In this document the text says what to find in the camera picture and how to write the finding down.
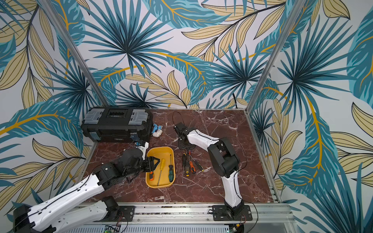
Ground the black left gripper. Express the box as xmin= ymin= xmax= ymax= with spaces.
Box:
xmin=125 ymin=155 xmax=161 ymax=178

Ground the yellow handle screwdriver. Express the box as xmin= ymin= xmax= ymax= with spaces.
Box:
xmin=157 ymin=158 xmax=166 ymax=185

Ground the yellow plastic storage box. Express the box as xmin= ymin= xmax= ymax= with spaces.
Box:
xmin=145 ymin=147 xmax=176 ymax=189

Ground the green black screwdriver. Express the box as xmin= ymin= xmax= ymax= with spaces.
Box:
xmin=168 ymin=155 xmax=174 ymax=183

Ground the black yellow-capped screwdriver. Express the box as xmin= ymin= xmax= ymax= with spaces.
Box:
xmin=182 ymin=153 xmax=187 ymax=183

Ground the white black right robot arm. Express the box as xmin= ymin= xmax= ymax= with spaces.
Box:
xmin=174 ymin=122 xmax=253 ymax=221

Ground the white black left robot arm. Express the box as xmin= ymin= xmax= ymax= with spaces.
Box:
xmin=11 ymin=148 xmax=160 ymax=233

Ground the black yellow-striped screwdriver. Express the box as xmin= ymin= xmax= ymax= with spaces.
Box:
xmin=191 ymin=156 xmax=204 ymax=171

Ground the black yellow-dotted screwdriver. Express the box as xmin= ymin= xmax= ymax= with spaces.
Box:
xmin=185 ymin=150 xmax=190 ymax=177

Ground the blue white small object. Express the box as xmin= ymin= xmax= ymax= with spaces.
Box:
xmin=152 ymin=124 xmax=163 ymax=137

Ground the black plastic toolbox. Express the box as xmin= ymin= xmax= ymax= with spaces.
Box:
xmin=81 ymin=107 xmax=153 ymax=143

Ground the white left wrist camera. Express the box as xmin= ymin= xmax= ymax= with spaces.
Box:
xmin=135 ymin=140 xmax=149 ymax=160

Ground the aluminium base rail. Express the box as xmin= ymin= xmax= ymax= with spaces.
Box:
xmin=69 ymin=202 xmax=295 ymax=233

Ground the aluminium left corner post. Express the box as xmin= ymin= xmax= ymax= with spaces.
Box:
xmin=40 ymin=0 xmax=110 ymax=107

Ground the aluminium corner post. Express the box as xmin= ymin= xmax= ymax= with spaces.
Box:
xmin=40 ymin=0 xmax=110 ymax=107
xmin=245 ymin=0 xmax=305 ymax=115

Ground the aluminium right corner post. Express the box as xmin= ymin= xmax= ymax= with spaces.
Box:
xmin=245 ymin=0 xmax=305 ymax=115

